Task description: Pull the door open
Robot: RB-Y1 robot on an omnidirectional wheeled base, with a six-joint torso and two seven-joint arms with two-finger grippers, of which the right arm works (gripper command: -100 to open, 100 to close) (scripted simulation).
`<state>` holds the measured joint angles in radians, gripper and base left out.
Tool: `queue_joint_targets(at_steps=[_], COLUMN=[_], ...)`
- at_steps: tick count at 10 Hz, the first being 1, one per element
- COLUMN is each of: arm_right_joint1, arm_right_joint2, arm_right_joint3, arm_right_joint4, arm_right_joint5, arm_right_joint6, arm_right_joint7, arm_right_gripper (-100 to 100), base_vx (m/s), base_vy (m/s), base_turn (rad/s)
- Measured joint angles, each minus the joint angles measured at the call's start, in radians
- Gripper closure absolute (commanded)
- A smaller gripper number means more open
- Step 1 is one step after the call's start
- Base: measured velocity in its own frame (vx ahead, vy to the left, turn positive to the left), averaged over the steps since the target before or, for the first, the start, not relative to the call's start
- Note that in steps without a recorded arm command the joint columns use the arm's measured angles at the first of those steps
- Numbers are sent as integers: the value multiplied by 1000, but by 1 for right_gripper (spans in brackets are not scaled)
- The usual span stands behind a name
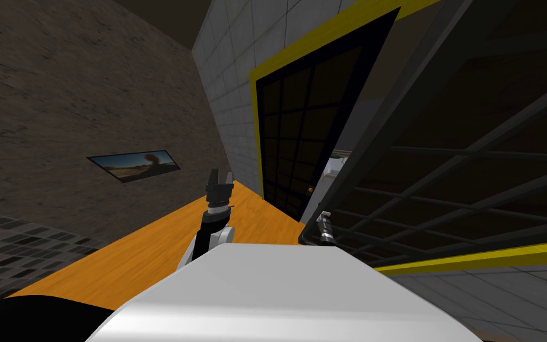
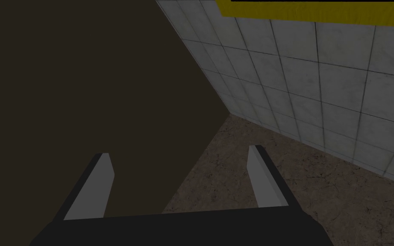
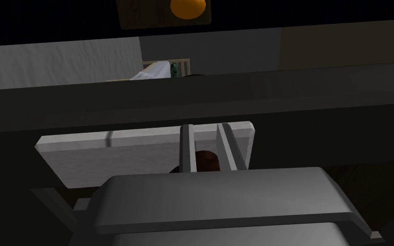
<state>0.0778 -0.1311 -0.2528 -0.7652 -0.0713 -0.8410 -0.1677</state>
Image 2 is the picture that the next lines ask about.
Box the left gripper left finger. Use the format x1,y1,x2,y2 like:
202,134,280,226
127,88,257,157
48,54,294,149
53,152,115,221

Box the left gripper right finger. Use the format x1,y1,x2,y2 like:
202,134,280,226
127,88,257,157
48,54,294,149
246,145,302,211

